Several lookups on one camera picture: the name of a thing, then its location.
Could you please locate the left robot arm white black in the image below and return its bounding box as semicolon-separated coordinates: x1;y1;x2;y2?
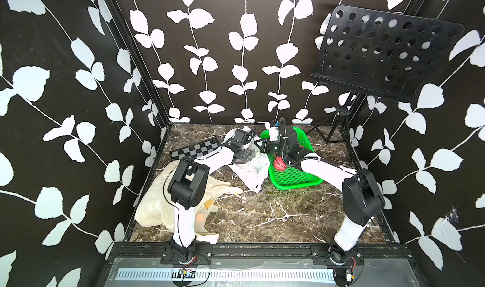
167;128;256;266

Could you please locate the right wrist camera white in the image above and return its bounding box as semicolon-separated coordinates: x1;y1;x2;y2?
265;121;280;141

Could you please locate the white knotted plastic bag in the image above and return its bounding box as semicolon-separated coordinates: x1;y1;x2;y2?
229;135;270;193

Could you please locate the white slotted cable duct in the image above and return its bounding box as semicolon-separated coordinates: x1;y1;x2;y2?
114;268;335;284

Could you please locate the black perforated music stand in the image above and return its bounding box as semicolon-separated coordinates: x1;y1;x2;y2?
299;5;465;144

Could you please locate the green perforated plastic basket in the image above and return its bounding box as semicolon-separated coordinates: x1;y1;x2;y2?
260;127;323;190

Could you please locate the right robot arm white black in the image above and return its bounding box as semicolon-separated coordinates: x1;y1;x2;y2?
255;118;385;265

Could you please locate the black white checkerboard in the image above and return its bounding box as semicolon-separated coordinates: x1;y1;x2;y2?
170;137;220;161

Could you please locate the yellow banana print plastic bag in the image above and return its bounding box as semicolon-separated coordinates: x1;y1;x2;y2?
135;161;242;246

